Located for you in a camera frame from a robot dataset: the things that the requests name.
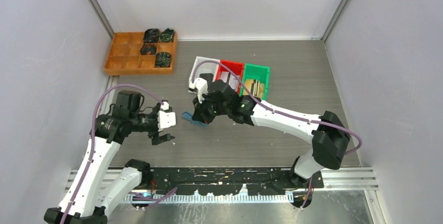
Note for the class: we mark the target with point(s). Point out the blue leather card holder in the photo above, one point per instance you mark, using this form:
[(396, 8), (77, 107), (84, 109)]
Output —
[(188, 117)]

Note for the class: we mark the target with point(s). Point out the rolled dark tie top-left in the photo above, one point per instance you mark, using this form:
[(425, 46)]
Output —
[(151, 35)]

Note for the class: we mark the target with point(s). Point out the rolled dark tie middle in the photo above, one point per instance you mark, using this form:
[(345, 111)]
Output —
[(148, 49)]

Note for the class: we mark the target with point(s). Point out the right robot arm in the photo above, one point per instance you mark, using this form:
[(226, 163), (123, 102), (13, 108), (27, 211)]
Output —
[(324, 132)]

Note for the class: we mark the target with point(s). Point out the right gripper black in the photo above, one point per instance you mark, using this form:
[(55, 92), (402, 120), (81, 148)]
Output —
[(200, 114)]

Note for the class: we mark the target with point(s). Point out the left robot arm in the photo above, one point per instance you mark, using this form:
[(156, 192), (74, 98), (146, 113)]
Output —
[(85, 202)]

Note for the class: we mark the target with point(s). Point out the green plastic bin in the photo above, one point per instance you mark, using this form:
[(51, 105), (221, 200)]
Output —
[(261, 73)]

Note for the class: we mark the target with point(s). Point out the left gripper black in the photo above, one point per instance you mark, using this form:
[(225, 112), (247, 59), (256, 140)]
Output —
[(156, 139)]

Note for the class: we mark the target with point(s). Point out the white plastic bin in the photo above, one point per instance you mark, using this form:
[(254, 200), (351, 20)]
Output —
[(203, 65)]

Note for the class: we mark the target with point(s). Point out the aluminium frame rail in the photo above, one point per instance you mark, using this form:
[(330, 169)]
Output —
[(344, 179)]

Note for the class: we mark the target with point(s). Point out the black card stack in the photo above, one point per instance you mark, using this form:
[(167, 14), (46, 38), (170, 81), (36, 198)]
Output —
[(209, 77)]

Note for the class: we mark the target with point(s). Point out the rolled dark tie bottom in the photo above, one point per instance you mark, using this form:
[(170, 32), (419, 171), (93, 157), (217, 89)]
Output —
[(163, 60)]

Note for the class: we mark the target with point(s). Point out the gold cards pile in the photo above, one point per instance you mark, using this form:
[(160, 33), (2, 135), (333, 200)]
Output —
[(255, 87)]

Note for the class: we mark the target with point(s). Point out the rolled dark tie top-right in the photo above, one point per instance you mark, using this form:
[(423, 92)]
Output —
[(167, 36)]

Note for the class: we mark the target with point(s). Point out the red plastic bin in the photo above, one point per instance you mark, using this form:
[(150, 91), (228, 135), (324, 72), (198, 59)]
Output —
[(236, 67)]

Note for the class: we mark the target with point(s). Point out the wooden compartment tray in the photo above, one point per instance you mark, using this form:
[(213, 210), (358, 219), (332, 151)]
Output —
[(125, 58)]

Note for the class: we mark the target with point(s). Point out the white cards pile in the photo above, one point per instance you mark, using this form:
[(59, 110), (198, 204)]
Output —
[(230, 79)]

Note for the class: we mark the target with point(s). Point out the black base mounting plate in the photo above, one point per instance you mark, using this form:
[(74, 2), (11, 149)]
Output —
[(220, 181)]

